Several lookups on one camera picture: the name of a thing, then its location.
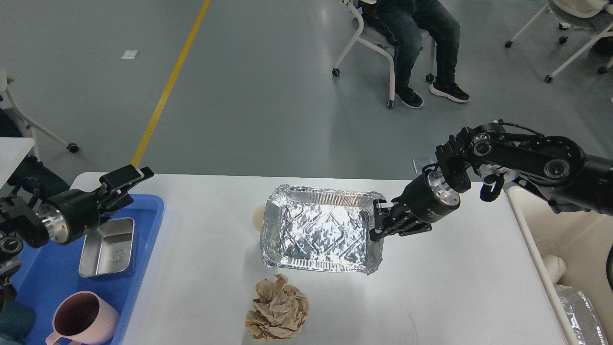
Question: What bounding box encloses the person in blue hoodie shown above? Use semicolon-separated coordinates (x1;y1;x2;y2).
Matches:
359;0;469;108

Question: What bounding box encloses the white side table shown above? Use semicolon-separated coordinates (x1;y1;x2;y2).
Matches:
0;137;35;188

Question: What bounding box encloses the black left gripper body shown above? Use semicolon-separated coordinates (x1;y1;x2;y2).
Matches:
37;189;103;245

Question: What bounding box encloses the cream plastic bin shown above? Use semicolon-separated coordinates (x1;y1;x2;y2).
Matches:
506;186;613;345

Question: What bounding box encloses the white chair top right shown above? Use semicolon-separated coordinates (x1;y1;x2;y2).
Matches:
504;0;613;83

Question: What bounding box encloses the white cup in bin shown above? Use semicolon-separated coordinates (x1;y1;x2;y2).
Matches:
542;254;567;284

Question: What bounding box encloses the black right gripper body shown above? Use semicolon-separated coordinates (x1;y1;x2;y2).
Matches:
393;171;461;223

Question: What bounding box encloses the stainless steel rectangular tray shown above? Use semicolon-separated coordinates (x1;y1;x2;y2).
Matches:
78;218;136;279

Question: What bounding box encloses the foil scrap in bin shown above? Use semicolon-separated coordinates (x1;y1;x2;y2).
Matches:
554;285;609;345

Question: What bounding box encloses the white paper cup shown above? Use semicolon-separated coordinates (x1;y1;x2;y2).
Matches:
251;205;266;232

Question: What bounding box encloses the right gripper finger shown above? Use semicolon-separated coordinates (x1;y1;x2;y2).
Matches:
383;218;432;237
369;199;408;241

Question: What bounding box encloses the blue plastic tray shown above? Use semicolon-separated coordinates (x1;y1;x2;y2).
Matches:
11;195;164;345

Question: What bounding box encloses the pink mug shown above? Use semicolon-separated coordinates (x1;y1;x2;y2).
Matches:
45;291;120;345

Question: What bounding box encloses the brown paper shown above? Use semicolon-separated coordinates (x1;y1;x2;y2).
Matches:
245;274;310;340

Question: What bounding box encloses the grey white office chair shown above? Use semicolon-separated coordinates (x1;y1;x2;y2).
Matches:
331;0;437;110

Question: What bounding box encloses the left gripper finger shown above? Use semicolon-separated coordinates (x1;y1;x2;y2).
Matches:
99;165;155;192
98;190;134;219

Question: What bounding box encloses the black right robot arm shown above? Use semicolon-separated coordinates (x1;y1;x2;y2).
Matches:
369;119;613;241

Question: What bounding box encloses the grey chair at left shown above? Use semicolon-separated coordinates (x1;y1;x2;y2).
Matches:
0;68;79;159

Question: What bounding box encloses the aluminium foil tray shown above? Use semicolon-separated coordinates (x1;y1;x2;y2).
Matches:
259;185;383;275

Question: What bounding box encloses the left floor outlet plate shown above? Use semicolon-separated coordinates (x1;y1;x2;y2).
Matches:
412;158;435;174

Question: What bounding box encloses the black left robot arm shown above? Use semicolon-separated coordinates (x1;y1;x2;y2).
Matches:
1;164;155;302

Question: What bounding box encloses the white paper on floor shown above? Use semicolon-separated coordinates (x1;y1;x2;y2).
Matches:
120;50;139;60

